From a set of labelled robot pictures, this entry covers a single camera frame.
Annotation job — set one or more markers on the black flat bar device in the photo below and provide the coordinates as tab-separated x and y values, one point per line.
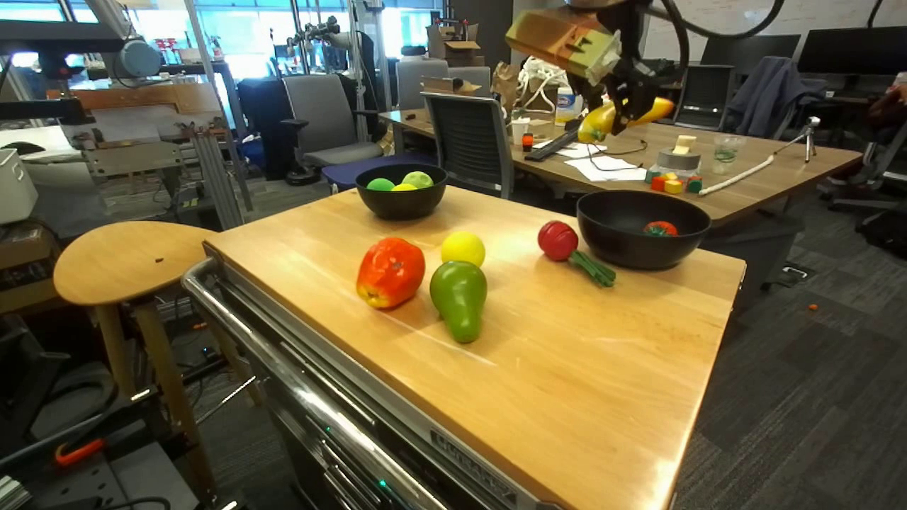
554	144

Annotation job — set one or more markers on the white paper sheets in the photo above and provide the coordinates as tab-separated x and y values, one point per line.
610	169

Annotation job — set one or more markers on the yellow toy banana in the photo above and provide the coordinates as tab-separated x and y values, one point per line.
597	124

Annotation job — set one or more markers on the yellow toy block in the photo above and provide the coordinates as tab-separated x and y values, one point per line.
676	186

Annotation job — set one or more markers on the light green toy cabbage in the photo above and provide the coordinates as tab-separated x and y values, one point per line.
417	181

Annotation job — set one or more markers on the grey metal frame workbench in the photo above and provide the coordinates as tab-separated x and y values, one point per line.
142	158

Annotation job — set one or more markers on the wooden office desk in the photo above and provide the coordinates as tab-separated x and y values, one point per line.
812	161

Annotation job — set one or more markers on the green toy pear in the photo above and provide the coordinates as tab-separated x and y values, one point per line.
461	300

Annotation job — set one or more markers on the white plastic bottle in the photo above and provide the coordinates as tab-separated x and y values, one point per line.
567	107

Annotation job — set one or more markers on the yellow toy lemon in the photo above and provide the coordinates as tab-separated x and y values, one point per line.
403	189
462	247

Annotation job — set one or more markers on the white plastic bin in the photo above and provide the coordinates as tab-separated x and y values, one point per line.
14	186

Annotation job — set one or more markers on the small silver tripod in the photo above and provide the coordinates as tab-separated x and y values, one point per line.
808	131

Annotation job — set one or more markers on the black bowl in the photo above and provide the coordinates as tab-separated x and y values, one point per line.
400	205
625	250

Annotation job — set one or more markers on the round wooden stool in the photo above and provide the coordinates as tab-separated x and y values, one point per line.
122	260

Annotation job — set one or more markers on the clear plastic container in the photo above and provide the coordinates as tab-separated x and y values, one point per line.
680	161

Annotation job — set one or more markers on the chair with blue jacket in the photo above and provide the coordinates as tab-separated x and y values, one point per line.
768	96

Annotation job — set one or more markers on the red toy block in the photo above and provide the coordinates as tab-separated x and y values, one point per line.
659	182

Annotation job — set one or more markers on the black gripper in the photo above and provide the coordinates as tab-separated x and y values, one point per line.
638	46

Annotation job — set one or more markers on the grey mesh office chair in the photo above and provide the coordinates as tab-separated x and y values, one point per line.
472	144

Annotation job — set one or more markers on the thin white rod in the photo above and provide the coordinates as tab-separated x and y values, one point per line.
741	176

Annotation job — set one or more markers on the green toy ball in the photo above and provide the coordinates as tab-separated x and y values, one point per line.
380	186

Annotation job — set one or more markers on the white cart wooden top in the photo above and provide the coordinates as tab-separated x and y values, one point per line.
320	448

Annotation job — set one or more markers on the green toy block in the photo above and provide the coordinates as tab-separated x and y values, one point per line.
695	189

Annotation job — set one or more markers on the red toy radish green leaves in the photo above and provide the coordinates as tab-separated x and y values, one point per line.
556	242

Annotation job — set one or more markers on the black computer monitor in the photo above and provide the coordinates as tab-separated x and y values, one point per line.
855	46
753	57

